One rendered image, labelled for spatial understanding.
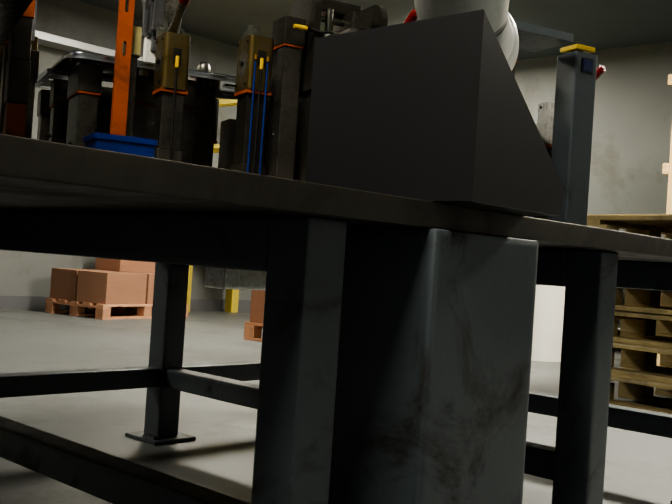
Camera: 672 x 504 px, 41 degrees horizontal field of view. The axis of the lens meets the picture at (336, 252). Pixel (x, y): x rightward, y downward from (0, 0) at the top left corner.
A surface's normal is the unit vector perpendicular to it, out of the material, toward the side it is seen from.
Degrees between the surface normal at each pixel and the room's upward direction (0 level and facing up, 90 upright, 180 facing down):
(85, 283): 90
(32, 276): 90
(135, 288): 90
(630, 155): 90
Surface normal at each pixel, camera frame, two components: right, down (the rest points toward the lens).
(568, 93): -0.88, -0.07
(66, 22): 0.73, 0.04
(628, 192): -0.68, -0.05
